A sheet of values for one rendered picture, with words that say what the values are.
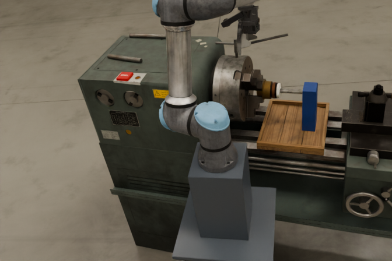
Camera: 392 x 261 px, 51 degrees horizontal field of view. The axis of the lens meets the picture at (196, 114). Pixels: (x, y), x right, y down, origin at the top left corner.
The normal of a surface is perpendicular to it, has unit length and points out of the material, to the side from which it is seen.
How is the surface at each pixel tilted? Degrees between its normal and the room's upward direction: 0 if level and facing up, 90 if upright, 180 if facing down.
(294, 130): 0
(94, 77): 0
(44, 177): 0
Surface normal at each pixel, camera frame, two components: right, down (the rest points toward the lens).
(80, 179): -0.15, -0.80
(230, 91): -0.34, 0.15
